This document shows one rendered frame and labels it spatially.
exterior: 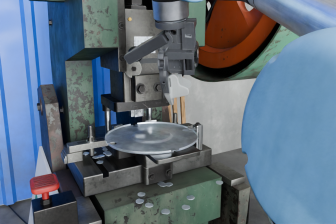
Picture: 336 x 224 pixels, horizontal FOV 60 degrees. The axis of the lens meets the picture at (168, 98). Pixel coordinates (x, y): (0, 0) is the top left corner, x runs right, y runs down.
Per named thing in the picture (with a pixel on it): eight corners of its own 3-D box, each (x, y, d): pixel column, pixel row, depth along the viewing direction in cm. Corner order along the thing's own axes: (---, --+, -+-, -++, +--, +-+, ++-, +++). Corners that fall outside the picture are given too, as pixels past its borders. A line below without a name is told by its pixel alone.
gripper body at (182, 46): (194, 78, 63) (192, 24, 57) (156, 77, 65) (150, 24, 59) (199, 64, 70) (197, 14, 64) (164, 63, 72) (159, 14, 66)
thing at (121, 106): (171, 112, 100) (171, 96, 99) (115, 120, 90) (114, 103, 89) (150, 103, 114) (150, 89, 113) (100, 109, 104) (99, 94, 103)
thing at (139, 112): (145, 115, 101) (144, 105, 100) (132, 117, 99) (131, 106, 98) (141, 113, 104) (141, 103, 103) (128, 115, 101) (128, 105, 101)
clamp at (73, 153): (116, 153, 98) (115, 124, 96) (64, 164, 90) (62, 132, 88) (110, 148, 103) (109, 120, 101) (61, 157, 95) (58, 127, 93)
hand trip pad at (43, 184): (62, 213, 68) (60, 183, 66) (34, 221, 65) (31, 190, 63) (57, 199, 74) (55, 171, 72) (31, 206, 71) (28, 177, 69)
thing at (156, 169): (201, 193, 83) (202, 149, 80) (157, 207, 76) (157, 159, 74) (160, 161, 105) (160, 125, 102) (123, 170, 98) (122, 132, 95)
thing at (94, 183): (212, 164, 103) (212, 148, 102) (84, 197, 82) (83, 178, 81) (170, 139, 129) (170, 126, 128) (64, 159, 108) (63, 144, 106)
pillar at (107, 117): (112, 137, 105) (110, 99, 102) (106, 138, 104) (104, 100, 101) (110, 135, 107) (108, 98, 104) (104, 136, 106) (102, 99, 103)
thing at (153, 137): (217, 143, 87) (217, 140, 86) (125, 163, 73) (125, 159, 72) (169, 119, 111) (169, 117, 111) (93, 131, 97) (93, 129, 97)
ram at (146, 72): (172, 100, 93) (173, 3, 87) (128, 105, 86) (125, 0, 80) (149, 91, 108) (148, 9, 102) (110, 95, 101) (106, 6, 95)
